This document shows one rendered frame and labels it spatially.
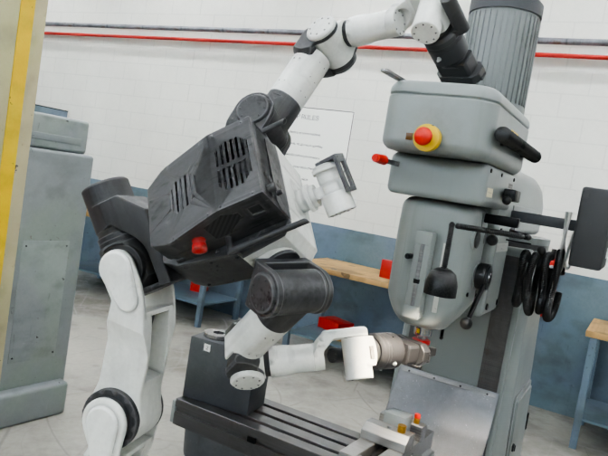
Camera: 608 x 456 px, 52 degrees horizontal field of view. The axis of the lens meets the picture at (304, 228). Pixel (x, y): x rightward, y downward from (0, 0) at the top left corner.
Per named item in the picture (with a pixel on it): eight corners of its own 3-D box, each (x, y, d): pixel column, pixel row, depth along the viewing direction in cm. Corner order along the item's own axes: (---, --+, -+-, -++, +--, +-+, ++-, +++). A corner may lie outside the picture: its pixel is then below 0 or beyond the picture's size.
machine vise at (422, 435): (384, 500, 145) (392, 455, 144) (328, 476, 152) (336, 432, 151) (434, 455, 175) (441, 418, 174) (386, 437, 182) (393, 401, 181)
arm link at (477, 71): (432, 90, 158) (413, 56, 150) (449, 62, 161) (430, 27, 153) (476, 91, 149) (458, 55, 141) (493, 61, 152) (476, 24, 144)
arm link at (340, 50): (403, 30, 153) (336, 45, 164) (385, -3, 146) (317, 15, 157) (393, 61, 149) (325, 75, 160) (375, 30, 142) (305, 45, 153)
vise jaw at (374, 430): (403, 454, 155) (406, 439, 155) (359, 437, 161) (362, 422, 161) (413, 447, 160) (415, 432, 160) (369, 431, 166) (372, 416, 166)
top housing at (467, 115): (485, 159, 133) (498, 83, 132) (372, 145, 146) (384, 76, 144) (523, 176, 174) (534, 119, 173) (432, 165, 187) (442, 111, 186)
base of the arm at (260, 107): (218, 138, 141) (266, 136, 138) (229, 92, 147) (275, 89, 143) (242, 173, 154) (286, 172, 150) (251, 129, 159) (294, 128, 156)
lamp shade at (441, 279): (426, 295, 135) (431, 267, 135) (420, 289, 142) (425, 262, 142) (459, 300, 135) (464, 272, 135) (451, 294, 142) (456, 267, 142)
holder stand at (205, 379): (246, 416, 181) (257, 349, 179) (181, 395, 189) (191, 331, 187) (264, 404, 192) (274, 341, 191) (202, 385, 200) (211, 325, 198)
